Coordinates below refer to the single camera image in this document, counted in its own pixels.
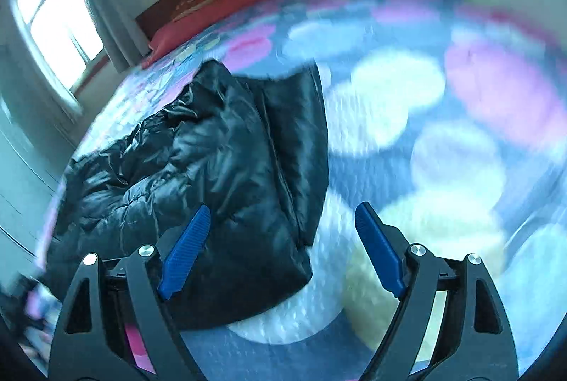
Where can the colourful dotted bedspread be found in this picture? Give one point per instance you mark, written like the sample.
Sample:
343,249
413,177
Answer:
421,119

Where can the black puffer jacket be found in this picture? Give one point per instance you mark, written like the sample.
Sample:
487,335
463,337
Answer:
212,168

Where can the small brown cushion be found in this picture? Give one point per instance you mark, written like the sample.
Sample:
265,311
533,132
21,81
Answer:
195,2

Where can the small window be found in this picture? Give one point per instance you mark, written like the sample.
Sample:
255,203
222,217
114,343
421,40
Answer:
53,13

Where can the red pillow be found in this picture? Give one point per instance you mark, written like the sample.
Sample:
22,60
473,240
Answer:
239,2

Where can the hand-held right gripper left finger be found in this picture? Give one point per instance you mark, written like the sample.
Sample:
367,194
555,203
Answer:
184,252

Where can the glass door wardrobe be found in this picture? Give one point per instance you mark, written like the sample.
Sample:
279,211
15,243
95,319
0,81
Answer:
26,186

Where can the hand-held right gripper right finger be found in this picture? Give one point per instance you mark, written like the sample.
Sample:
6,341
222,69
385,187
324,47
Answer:
381,250

